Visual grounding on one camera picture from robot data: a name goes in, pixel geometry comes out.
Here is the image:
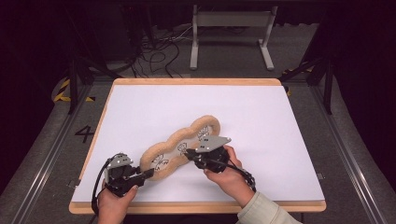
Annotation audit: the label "aluminium floor rail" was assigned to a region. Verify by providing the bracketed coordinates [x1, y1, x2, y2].
[10, 85, 92, 224]
[311, 85, 390, 224]

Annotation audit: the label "white table sheet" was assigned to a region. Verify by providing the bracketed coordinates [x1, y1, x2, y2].
[72, 84, 325, 203]

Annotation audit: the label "tan plush three-lobed cushion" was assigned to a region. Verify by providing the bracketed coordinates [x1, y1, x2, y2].
[139, 115, 221, 182]

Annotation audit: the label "right hand-held gripper cable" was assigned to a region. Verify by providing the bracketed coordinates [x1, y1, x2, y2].
[214, 158, 257, 192]

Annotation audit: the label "hand-held gripper cable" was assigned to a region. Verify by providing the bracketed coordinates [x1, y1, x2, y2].
[214, 158, 257, 192]
[91, 154, 114, 217]

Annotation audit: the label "person's left hand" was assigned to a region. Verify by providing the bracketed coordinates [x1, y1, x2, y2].
[97, 185, 138, 224]

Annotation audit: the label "person's right hand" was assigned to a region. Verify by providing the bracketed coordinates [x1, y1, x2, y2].
[204, 145, 256, 209]

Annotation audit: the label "black tripod stand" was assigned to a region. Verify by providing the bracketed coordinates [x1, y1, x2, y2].
[64, 6, 123, 115]
[279, 55, 336, 115]

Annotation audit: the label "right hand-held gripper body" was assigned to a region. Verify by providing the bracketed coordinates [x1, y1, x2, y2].
[193, 135, 232, 174]

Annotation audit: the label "yellow and black floor tape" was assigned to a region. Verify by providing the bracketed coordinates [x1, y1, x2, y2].
[53, 78, 96, 103]

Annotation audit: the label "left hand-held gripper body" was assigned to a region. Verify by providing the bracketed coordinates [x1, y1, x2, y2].
[104, 152, 141, 198]

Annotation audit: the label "white metal stand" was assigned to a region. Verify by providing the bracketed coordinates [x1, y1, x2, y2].
[190, 4, 278, 71]

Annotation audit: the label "left hand-held gripper cable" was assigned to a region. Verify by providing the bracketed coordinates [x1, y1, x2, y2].
[91, 154, 114, 217]

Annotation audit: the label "black floor cables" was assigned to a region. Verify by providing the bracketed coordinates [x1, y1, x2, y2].
[124, 24, 194, 79]

